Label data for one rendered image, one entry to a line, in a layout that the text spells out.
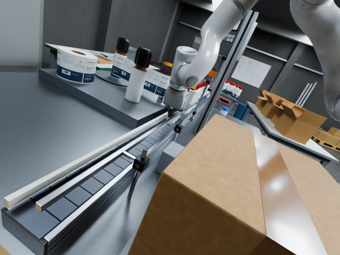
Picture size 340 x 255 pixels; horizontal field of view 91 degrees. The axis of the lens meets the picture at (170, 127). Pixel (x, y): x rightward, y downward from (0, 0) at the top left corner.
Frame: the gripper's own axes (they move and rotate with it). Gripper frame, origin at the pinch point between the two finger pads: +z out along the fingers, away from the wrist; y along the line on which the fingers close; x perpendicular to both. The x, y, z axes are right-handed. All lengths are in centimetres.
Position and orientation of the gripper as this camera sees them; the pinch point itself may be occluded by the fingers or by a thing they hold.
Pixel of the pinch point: (171, 113)
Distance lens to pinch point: 85.2
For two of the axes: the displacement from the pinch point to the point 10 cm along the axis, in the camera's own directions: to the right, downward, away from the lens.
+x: -4.5, 5.5, -7.1
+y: -8.7, -4.4, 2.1
